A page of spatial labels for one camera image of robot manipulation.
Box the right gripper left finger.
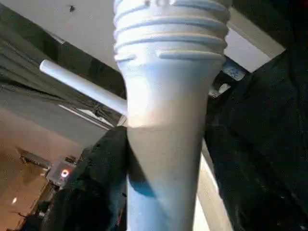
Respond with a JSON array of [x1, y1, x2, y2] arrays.
[[29, 126, 130, 231]]

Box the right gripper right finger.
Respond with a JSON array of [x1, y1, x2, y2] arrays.
[[203, 123, 308, 231]]

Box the white plastic table top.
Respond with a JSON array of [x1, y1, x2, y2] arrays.
[[192, 137, 234, 231]]

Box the white plastic table leg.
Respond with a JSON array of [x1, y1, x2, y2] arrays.
[[38, 59, 129, 117], [113, 0, 232, 231]]

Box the grey curtain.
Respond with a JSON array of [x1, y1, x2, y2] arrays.
[[0, 14, 127, 114]]

